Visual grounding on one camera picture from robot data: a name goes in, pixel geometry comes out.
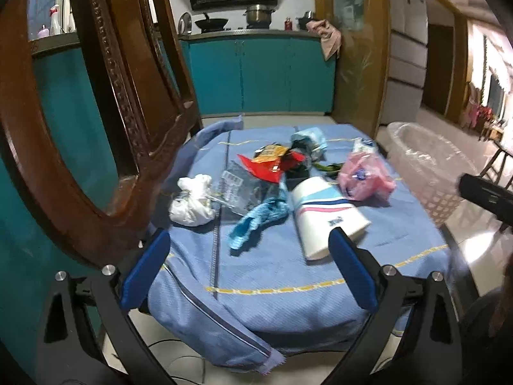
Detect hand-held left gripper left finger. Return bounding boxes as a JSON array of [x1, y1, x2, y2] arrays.
[[36, 228, 173, 385]]

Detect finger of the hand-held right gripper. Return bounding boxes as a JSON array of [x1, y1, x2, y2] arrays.
[[458, 172, 513, 233]]

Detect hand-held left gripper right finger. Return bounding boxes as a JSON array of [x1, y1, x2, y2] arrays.
[[321, 227, 463, 385]]

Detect light blue knitted cloth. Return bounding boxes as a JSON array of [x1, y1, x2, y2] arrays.
[[228, 196, 290, 251]]

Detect blue face mask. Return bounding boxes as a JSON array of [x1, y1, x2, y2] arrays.
[[289, 127, 328, 161]]

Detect wooden stool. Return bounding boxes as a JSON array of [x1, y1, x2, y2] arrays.
[[479, 140, 513, 193]]

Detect white striped tissue pack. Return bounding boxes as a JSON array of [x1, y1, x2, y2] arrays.
[[289, 176, 371, 263]]

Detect white crumpled plastic bag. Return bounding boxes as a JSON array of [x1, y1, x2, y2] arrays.
[[168, 174, 217, 226]]

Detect pink chair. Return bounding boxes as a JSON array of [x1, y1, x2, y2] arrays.
[[461, 84, 498, 137]]

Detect blue tablecloth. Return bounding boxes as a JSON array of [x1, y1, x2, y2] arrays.
[[146, 114, 453, 373]]

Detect pink plastic bag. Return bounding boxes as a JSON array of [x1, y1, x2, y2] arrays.
[[337, 138, 397, 201]]

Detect dark green wrapper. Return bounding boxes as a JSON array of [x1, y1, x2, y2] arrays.
[[307, 160, 345, 175]]

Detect clear plastic blister pack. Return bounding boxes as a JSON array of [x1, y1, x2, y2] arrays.
[[212, 160, 281, 215]]

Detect red snack wrapper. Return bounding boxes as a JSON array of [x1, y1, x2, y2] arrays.
[[237, 150, 307, 183]]

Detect dark wooden door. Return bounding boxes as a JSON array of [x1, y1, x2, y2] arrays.
[[427, 24, 455, 115]]

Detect orange snack wrapper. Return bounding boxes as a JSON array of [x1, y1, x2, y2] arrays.
[[252, 143, 289, 164]]

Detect teal side cabinet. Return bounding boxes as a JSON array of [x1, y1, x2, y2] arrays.
[[0, 32, 121, 370]]

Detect white refrigerator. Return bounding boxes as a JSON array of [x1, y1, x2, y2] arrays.
[[387, 0, 429, 107]]

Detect wooden framed glass door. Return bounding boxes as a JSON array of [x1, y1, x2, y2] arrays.
[[314, 0, 391, 139]]

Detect carved wooden chair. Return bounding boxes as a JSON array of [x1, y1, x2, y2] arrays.
[[136, 0, 203, 129]]

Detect wooden chair back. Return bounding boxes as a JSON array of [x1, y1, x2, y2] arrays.
[[0, 0, 203, 269]]

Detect teal kitchen base cabinet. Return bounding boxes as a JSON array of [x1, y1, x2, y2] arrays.
[[178, 30, 337, 117]]

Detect pink towel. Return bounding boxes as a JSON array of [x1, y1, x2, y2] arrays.
[[306, 19, 341, 61]]

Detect small dark pot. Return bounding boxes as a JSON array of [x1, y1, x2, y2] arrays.
[[296, 11, 317, 30]]

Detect black wok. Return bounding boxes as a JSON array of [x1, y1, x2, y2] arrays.
[[194, 12, 230, 33]]

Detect white spray bottle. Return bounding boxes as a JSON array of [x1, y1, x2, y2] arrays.
[[49, 4, 63, 36]]

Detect steel cooking pot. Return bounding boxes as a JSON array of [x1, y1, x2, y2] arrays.
[[244, 4, 277, 29]]

